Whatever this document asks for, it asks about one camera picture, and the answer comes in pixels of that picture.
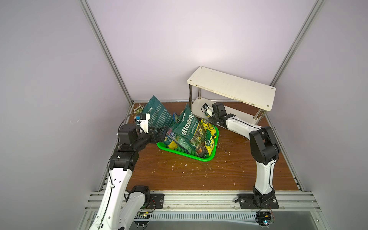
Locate large dark green soil bag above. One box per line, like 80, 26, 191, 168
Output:
142, 95, 173, 128

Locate yellow green small fertilizer bag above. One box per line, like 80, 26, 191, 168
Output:
201, 119, 217, 156

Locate blue and green fertilizer bag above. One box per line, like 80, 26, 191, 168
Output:
163, 128, 192, 154

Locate green flower print soil bag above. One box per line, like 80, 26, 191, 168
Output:
172, 104, 209, 159

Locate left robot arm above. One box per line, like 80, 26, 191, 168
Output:
90, 124, 169, 230

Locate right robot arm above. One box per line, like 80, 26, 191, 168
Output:
202, 103, 280, 207

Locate white two-tier shelf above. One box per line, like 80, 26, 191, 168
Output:
187, 67, 276, 125

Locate potted plant in grey pot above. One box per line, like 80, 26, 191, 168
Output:
132, 103, 146, 116

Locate green plastic basket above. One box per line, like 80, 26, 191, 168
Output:
157, 127, 219, 162

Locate left controller board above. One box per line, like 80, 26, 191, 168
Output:
134, 212, 151, 230

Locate controller board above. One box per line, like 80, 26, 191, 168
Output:
256, 212, 274, 227
134, 212, 151, 230

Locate right controller board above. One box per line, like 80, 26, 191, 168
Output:
256, 212, 274, 227

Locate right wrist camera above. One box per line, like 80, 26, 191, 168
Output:
201, 103, 213, 117

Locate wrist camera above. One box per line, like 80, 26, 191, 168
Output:
135, 113, 150, 133
201, 103, 213, 117

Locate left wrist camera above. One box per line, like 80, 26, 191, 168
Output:
135, 113, 150, 133

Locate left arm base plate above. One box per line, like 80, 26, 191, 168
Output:
141, 193, 165, 210

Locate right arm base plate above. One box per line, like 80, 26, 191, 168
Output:
234, 193, 279, 209

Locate aluminium mounting rail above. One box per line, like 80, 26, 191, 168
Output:
140, 191, 322, 224

